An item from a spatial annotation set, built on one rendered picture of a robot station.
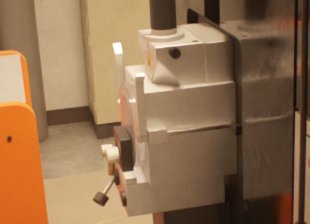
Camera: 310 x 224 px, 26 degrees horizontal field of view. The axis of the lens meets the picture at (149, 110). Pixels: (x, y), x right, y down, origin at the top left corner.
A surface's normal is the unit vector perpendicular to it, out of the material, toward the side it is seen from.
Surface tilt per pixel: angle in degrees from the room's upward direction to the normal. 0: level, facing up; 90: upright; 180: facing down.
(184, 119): 90
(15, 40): 90
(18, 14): 90
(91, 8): 90
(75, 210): 0
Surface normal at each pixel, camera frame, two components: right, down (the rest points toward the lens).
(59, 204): -0.05, -0.94
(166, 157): 0.21, 0.31
